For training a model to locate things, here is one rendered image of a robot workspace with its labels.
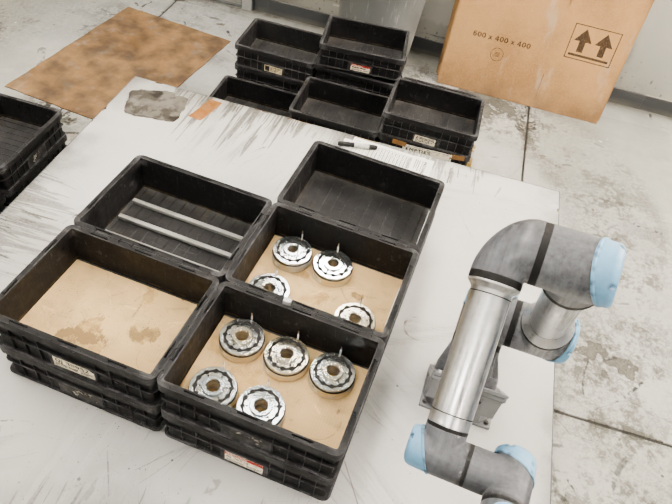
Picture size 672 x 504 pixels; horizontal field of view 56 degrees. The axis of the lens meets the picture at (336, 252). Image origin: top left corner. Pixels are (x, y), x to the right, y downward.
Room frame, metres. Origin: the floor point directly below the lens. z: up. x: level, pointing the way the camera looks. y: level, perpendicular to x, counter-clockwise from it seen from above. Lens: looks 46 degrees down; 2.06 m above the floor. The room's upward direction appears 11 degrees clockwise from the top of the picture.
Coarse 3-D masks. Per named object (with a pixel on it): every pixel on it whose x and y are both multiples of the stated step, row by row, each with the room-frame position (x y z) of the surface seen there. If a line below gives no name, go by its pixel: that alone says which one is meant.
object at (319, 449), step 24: (216, 288) 0.90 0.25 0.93; (240, 288) 0.91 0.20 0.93; (192, 336) 0.76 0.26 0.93; (360, 336) 0.84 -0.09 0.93; (168, 360) 0.69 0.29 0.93; (168, 384) 0.64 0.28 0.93; (216, 408) 0.61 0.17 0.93; (360, 408) 0.67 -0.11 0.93; (264, 432) 0.59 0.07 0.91; (288, 432) 0.59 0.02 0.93; (336, 456) 0.56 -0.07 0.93
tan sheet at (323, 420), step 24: (216, 336) 0.84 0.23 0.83; (216, 360) 0.78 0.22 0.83; (312, 360) 0.82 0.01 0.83; (240, 384) 0.73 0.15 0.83; (264, 384) 0.74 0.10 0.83; (288, 384) 0.75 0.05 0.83; (360, 384) 0.79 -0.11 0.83; (288, 408) 0.69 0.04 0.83; (312, 408) 0.70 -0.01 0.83; (336, 408) 0.71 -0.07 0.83; (312, 432) 0.65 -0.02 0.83; (336, 432) 0.66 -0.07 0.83
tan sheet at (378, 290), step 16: (272, 240) 1.17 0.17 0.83; (256, 272) 1.05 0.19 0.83; (272, 272) 1.06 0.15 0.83; (288, 272) 1.07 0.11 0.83; (304, 272) 1.08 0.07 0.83; (352, 272) 1.11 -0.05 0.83; (368, 272) 1.13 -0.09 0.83; (304, 288) 1.03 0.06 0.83; (320, 288) 1.04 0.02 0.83; (336, 288) 1.05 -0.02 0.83; (352, 288) 1.06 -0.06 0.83; (368, 288) 1.07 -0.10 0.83; (384, 288) 1.08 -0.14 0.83; (320, 304) 0.99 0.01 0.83; (336, 304) 1.00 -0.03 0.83; (368, 304) 1.02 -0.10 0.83; (384, 304) 1.03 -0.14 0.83; (384, 320) 0.98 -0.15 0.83
